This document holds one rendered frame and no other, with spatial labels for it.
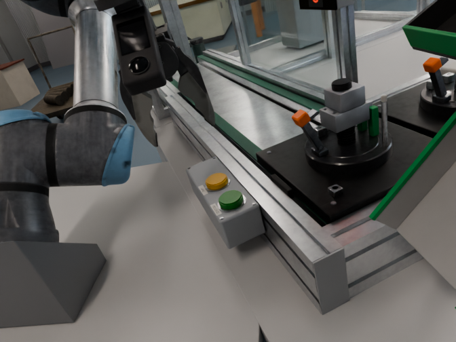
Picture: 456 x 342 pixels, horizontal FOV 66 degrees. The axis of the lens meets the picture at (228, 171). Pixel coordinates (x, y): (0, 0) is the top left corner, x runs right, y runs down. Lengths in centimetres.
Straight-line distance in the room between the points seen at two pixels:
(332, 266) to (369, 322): 9
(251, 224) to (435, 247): 27
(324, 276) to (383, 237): 9
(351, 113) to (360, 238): 20
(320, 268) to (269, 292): 13
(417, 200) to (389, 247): 11
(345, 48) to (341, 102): 25
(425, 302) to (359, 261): 10
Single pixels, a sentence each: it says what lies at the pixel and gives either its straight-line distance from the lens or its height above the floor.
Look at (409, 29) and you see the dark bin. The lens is 35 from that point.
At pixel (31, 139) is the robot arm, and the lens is 67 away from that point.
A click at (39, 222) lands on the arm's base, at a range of 64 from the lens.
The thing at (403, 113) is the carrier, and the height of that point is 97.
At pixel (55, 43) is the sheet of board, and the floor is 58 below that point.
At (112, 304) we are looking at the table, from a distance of 66.
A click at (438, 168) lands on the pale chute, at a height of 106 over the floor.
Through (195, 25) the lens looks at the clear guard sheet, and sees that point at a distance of 185.
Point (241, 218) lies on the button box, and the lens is 56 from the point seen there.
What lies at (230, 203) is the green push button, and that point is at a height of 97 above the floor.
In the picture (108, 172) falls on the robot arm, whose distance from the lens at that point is 66.
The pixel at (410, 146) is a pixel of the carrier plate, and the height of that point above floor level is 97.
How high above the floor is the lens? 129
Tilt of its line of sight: 30 degrees down
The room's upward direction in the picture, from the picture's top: 16 degrees counter-clockwise
